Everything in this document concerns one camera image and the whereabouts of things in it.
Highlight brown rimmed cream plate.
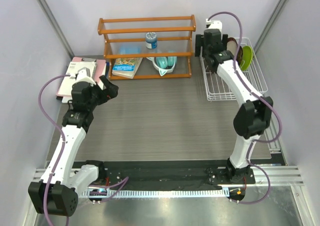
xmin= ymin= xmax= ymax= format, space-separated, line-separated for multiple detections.
xmin=226 ymin=37 xmax=238 ymax=55

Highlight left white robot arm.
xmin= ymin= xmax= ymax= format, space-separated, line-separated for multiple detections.
xmin=28 ymin=75 xmax=119 ymax=217

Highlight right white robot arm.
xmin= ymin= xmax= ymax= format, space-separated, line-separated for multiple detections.
xmin=194 ymin=28 xmax=273 ymax=184

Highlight orange wooden shelf rack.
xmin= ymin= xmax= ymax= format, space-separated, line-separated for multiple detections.
xmin=97 ymin=15 xmax=196 ymax=80

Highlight white board under folder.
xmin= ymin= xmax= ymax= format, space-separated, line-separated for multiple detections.
xmin=61 ymin=96 xmax=72 ymax=104

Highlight pink folder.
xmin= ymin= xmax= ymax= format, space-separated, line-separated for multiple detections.
xmin=71 ymin=57 xmax=106 ymax=85

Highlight white spiral manual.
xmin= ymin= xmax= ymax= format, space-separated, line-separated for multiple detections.
xmin=56 ymin=61 xmax=97 ymax=97

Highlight blue paperback book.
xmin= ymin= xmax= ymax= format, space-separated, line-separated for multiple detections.
xmin=112 ymin=57 xmax=143 ymax=79

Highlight dark patterned plate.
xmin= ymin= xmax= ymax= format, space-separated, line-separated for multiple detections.
xmin=236 ymin=46 xmax=243 ymax=66

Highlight green plate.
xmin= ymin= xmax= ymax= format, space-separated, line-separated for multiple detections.
xmin=239 ymin=45 xmax=254 ymax=71

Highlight light blue box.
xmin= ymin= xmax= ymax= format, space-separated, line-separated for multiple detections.
xmin=118 ymin=45 xmax=141 ymax=55

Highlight teal cat ear headphones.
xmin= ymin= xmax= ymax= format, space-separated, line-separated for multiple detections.
xmin=147 ymin=56 xmax=178 ymax=77

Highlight blue lidded jar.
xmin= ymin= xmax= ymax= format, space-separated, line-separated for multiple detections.
xmin=145 ymin=32 xmax=158 ymax=49

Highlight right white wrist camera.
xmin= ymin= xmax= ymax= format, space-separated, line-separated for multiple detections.
xmin=205 ymin=18 xmax=223 ymax=32

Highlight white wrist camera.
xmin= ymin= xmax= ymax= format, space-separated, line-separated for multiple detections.
xmin=205 ymin=18 xmax=223 ymax=32
xmin=73 ymin=67 xmax=96 ymax=86

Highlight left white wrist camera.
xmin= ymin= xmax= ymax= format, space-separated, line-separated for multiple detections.
xmin=73 ymin=67 xmax=96 ymax=86

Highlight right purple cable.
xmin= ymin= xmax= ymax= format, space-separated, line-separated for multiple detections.
xmin=208 ymin=11 xmax=283 ymax=204

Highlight white wire dish rack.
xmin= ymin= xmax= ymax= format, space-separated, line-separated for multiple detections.
xmin=199 ymin=51 xmax=268 ymax=104

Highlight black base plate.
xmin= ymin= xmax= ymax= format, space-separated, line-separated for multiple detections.
xmin=74 ymin=160 xmax=256 ymax=187

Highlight white slotted cable duct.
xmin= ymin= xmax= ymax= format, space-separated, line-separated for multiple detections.
xmin=79 ymin=187 xmax=230 ymax=200

